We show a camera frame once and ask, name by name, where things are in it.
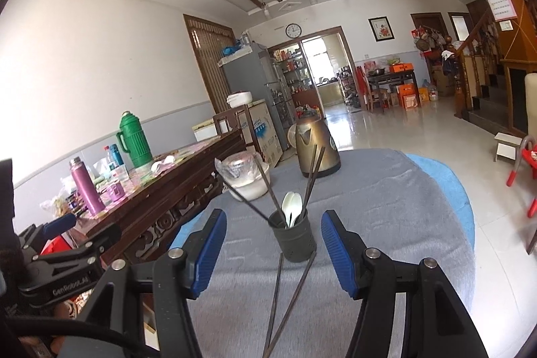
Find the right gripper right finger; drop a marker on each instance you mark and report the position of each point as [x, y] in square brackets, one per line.
[368, 276]

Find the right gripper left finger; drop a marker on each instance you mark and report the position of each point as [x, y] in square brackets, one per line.
[182, 275]

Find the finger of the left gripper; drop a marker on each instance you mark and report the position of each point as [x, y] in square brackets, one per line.
[59, 226]
[73, 269]

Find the dark wooden chopstick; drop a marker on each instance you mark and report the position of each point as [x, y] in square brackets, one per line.
[274, 306]
[295, 297]

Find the white plastic spoon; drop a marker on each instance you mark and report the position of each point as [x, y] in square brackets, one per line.
[292, 208]

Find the red shopping bag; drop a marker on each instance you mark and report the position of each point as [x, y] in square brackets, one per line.
[57, 245]

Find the purple thermos bottle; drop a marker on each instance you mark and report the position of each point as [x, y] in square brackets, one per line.
[85, 186]

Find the dark grey utensil holder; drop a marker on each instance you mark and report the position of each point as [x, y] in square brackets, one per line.
[297, 243]

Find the grey table cloth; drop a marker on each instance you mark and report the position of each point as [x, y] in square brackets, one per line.
[393, 206]

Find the dark carved wooden sideboard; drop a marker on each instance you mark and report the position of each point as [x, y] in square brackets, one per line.
[151, 217]

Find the green thermos jug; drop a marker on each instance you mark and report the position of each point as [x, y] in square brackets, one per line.
[133, 141]

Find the white bowl with plastic bag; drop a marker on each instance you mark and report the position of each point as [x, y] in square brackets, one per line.
[240, 171]

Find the blue table cover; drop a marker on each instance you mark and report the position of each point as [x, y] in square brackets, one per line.
[452, 189]

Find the bronze electric kettle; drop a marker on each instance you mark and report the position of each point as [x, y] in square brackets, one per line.
[315, 146]

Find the white chest freezer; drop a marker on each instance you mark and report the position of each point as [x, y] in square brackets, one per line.
[259, 132]

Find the small white stool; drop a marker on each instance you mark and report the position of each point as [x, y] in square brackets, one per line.
[506, 146]

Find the dark wooden side table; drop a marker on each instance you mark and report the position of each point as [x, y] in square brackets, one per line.
[381, 85]

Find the grey refrigerator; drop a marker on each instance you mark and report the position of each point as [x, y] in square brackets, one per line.
[251, 69]

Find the wooden staircase railing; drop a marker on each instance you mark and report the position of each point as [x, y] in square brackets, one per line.
[490, 86]

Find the wooden lattice door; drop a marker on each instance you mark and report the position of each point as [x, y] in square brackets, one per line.
[208, 40]

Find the framed wall picture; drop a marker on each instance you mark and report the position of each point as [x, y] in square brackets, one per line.
[381, 29]

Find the round wall clock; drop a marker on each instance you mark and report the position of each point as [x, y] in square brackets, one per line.
[293, 31]

